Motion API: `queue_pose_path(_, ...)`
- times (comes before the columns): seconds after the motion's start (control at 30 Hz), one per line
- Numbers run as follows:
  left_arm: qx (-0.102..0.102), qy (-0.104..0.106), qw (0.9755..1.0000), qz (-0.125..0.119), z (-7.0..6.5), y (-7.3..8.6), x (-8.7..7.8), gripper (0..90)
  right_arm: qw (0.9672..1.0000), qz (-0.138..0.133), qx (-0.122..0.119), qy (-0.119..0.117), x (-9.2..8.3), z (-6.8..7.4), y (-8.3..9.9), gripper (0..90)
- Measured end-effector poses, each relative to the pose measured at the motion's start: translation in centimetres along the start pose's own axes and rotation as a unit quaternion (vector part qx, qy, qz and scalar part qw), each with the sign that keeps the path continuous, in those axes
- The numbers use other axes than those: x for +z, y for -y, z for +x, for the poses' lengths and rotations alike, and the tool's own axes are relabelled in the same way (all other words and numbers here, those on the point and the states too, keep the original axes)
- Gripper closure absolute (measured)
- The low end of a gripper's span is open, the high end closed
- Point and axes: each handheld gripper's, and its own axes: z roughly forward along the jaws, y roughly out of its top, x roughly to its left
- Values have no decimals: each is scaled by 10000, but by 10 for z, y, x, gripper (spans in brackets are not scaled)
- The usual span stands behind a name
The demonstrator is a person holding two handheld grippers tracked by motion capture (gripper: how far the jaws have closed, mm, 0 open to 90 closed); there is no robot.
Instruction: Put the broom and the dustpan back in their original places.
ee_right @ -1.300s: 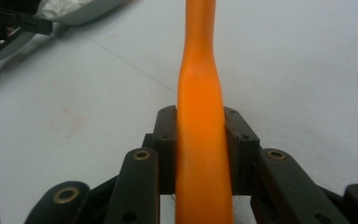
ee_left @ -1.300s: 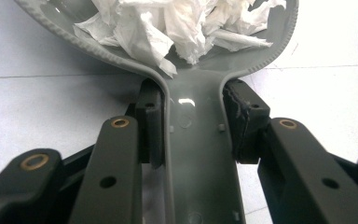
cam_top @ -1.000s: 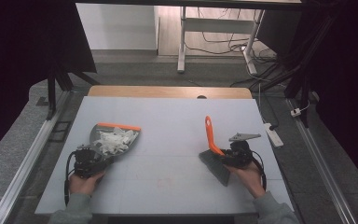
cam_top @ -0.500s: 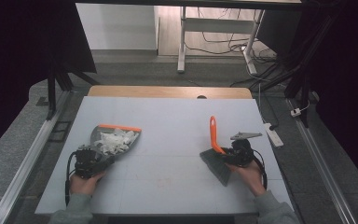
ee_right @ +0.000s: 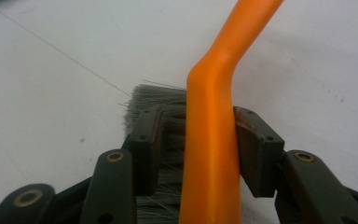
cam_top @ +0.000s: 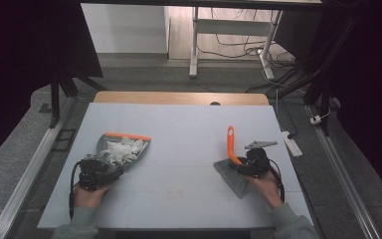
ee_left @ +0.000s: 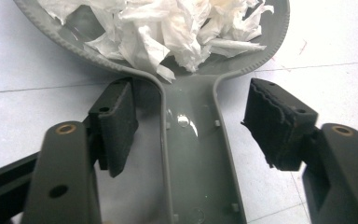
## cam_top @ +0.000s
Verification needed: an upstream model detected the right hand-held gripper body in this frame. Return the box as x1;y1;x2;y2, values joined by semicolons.
235;139;279;177

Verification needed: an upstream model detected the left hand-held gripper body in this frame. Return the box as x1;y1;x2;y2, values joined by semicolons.
78;152;124;192

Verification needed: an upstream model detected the person's left hand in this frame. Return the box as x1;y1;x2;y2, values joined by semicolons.
73;181;114;210

